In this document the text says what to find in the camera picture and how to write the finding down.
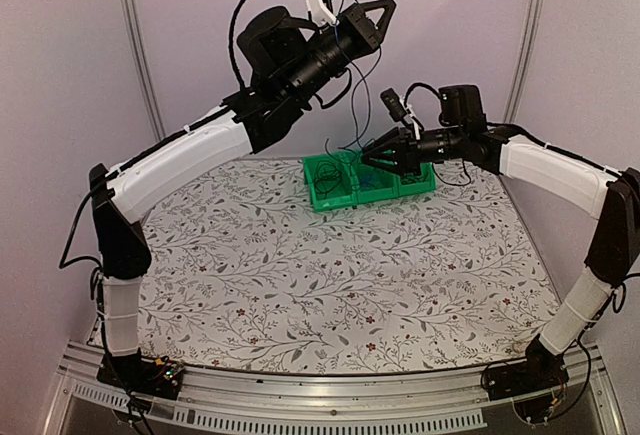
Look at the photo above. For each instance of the middle green bin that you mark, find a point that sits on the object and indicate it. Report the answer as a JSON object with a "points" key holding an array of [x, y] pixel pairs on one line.
{"points": [[372, 185]]}

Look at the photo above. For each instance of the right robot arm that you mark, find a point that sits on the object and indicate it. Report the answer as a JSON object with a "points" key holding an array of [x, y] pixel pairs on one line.
{"points": [[609, 196]]}

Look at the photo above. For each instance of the floral table mat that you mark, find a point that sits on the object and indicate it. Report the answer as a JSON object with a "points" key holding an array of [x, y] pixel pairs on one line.
{"points": [[246, 275]]}

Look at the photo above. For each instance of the green bin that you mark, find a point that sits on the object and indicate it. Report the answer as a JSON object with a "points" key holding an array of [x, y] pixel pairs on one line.
{"points": [[415, 184], [330, 180], [372, 185]]}

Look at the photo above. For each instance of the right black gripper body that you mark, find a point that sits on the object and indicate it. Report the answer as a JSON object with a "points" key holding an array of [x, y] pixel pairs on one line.
{"points": [[412, 158]]}

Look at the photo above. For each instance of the left aluminium post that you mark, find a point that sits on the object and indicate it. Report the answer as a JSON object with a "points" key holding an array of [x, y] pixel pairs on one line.
{"points": [[135, 36]]}

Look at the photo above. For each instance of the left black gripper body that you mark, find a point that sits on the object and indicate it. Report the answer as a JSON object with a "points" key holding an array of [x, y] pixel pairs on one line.
{"points": [[361, 44]]}

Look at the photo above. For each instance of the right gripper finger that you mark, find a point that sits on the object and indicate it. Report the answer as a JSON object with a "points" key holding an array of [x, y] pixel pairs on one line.
{"points": [[390, 166], [386, 146]]}

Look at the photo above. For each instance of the aluminium post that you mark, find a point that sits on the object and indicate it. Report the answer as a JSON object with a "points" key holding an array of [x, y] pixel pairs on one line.
{"points": [[526, 50], [135, 36]]}

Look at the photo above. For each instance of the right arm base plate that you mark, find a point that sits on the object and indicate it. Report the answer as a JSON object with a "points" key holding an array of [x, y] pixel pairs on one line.
{"points": [[502, 380]]}

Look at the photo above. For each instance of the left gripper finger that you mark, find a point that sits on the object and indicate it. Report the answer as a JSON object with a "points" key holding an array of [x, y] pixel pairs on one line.
{"points": [[385, 5], [382, 24]]}

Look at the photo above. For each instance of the left green bin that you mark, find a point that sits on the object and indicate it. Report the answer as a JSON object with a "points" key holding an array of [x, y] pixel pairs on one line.
{"points": [[330, 180]]}

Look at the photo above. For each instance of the right aluminium post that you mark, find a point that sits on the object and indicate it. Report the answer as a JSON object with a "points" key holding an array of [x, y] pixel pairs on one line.
{"points": [[526, 50]]}

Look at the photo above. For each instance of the right green bin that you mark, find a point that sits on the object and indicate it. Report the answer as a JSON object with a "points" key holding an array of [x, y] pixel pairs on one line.
{"points": [[415, 184]]}

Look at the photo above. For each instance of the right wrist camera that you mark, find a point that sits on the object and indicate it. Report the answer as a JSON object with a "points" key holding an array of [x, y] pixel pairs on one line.
{"points": [[401, 113]]}

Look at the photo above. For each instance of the front aluminium rail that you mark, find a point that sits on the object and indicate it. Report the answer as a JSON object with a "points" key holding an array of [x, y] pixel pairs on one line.
{"points": [[218, 401]]}

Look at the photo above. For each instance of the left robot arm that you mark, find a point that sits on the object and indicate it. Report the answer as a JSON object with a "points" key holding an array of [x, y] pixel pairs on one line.
{"points": [[291, 59]]}

